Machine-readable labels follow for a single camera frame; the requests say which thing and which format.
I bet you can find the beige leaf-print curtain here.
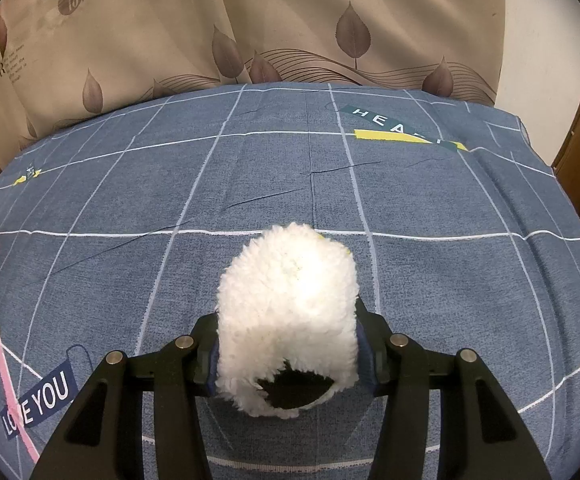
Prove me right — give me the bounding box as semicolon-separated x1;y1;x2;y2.
0;0;503;201

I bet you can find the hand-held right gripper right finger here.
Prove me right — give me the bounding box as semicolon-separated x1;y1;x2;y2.
355;297;553;480

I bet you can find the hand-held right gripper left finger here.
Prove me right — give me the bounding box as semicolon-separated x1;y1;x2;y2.
30;312;221;480

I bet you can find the white fluffy plush cloth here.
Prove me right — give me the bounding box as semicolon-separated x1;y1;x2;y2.
216;221;359;420

